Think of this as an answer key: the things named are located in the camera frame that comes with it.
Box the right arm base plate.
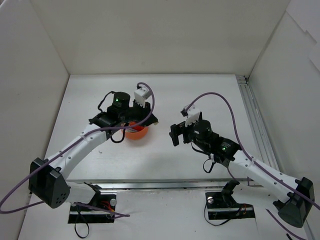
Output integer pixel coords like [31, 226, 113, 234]
[204, 180, 256, 227]

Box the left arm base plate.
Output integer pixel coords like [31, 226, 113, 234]
[67, 183, 118, 225]

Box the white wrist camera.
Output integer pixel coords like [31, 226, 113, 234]
[181, 104, 201, 127]
[134, 87, 152, 108]

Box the orange round divided organizer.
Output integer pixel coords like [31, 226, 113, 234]
[124, 125, 149, 140]

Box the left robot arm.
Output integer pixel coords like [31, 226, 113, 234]
[28, 87, 158, 210]

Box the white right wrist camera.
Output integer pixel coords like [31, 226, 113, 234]
[181, 104, 201, 127]

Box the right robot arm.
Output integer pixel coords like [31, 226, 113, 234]
[169, 112, 315, 228]

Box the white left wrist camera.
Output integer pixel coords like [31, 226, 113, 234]
[134, 87, 152, 108]

